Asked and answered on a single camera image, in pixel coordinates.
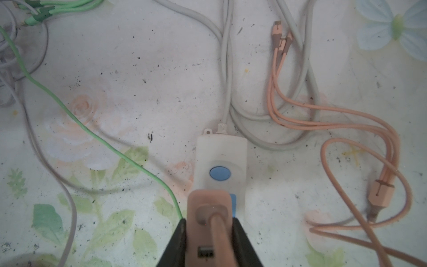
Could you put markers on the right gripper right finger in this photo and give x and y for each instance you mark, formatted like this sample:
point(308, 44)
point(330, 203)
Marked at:
point(243, 250)

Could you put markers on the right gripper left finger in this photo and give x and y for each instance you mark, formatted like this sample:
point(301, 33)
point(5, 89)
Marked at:
point(175, 251)

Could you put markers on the pink charger adapter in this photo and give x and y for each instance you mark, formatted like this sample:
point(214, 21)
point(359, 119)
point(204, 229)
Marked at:
point(209, 230)

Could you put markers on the white blue power strip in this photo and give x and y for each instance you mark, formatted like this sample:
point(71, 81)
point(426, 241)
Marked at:
point(221, 164)

